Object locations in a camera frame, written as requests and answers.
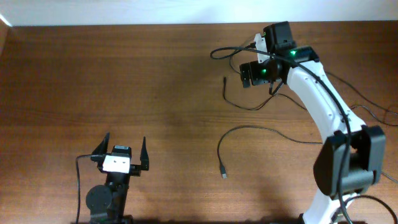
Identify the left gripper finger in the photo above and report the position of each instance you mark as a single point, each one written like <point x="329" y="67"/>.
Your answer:
<point x="100" y="151"/>
<point x="144" y="157"/>

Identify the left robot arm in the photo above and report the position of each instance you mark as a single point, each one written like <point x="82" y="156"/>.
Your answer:
<point x="107" y="202"/>

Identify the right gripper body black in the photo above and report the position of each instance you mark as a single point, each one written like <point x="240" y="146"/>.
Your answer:
<point x="257" y="70"/>

